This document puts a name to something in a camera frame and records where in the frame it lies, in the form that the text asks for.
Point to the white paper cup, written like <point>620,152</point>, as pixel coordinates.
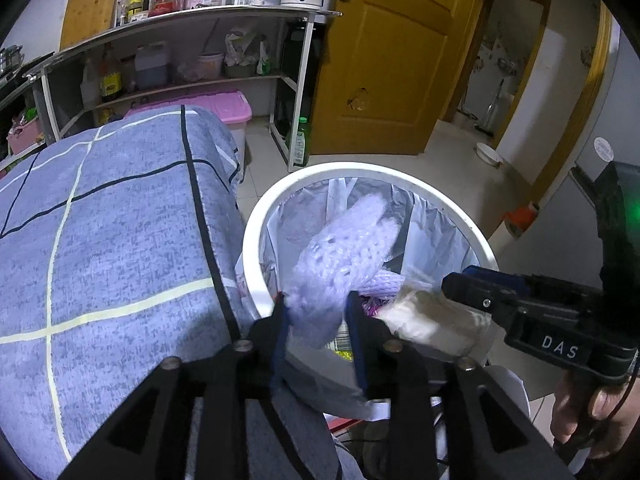
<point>430,320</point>

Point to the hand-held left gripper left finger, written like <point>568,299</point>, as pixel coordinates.
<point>265,335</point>

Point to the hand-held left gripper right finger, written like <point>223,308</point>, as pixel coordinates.
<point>367,332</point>

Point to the purple snack wrapper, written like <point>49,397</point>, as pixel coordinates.
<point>372,306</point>

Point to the orange plastic floor object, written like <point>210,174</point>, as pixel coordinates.
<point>521,217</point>

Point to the dark liquid jug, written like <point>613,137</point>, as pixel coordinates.
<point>151,67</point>

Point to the person's right hand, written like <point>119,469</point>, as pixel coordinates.
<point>605,415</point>

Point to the green drink bottle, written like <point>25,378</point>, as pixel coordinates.
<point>301,145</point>

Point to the grey metal appliance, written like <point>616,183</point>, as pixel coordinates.
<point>610,120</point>

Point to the white round trash bin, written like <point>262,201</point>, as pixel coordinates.
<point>370,169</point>

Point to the clear yellow-capped bottle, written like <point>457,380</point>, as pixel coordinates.
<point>124,10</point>

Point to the white kitchen shelf unit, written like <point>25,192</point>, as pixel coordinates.
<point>200,12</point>

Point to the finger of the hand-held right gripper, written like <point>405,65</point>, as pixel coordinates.
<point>480,300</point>
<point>500,279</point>

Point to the white plastic bin liner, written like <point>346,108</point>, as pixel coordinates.
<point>435,230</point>

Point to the white plastic bottle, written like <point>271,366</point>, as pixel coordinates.
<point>91,85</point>

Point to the clear plastic tub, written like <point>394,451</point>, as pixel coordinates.
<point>210,66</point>

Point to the white foam fruit net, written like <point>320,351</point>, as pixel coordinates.
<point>330,270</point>

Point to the bundle of plastic bags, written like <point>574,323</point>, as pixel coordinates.
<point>245,55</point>

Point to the yellow-label sauce bottle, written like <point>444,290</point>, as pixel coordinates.
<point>110,80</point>

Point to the steel cooking pot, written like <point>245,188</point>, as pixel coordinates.
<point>10,60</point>

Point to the green oil bottle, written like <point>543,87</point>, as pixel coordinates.
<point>135,2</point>

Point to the white floor bowl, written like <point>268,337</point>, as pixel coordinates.
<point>488,155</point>

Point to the small white shelf unit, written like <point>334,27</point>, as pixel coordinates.
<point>20,97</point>

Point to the wooden cutting board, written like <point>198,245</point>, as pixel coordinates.
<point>92,5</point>

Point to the yellow wooden door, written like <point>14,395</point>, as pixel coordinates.
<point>400,70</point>

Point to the red jar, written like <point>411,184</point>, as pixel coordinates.
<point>163,5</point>

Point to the red white cardboard box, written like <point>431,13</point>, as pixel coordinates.
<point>345,423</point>

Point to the pink storage box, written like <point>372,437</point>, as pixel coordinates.
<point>225,110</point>

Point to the pink plastic basket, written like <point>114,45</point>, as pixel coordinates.
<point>24,139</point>

